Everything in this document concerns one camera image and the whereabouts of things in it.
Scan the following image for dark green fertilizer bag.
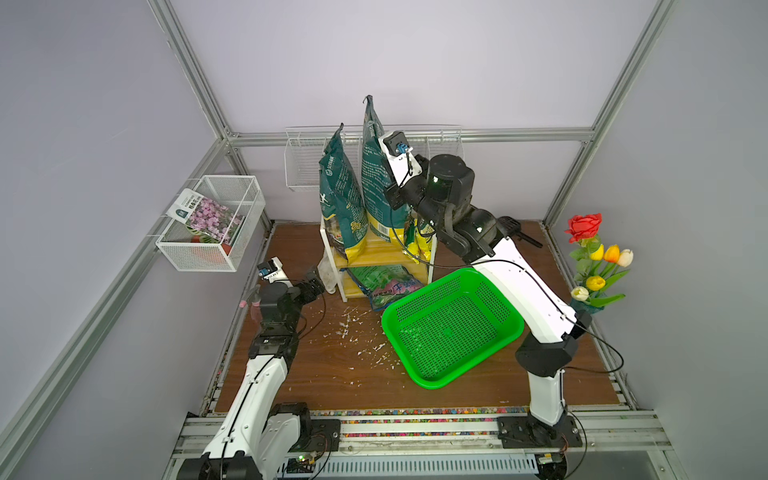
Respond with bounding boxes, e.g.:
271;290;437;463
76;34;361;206
319;124;369;263
361;95;412;245

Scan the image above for green seed bag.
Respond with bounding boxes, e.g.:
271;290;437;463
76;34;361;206
345;265;424;311

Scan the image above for green plastic basket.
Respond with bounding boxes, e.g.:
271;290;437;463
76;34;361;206
382;268;525;390

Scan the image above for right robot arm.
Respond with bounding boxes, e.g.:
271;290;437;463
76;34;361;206
382;153;591;448

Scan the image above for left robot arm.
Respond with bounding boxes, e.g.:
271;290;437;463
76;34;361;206
176;258;325;479

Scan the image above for yellow fertilizer bag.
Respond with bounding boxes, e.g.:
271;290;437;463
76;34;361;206
404;215;435;263

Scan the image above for white wooden shelf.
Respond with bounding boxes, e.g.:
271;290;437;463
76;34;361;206
320;205;433;302

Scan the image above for white gloves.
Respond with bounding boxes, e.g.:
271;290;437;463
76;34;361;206
317;255;338;294

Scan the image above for pink spray bottle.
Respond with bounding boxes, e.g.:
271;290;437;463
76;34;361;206
239;284;262;327

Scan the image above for purple flower seed packet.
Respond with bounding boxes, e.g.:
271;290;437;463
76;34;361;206
166;188;244;245

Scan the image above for artificial flower bouquet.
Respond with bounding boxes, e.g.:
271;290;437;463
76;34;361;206
565;213;634;313

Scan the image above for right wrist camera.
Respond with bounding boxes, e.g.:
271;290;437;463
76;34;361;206
378;130;423;187

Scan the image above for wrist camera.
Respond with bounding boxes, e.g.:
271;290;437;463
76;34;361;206
378;130;423;187
257;257;291;286

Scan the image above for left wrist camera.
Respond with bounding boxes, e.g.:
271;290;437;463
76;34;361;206
257;257;291;286

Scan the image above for white wire side basket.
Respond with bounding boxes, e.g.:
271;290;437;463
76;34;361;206
155;175;265;273

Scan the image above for white wire wall rack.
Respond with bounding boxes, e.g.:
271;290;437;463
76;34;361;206
284;124;464;191

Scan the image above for metal base rail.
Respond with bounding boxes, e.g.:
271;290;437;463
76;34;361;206
164;406;686;479

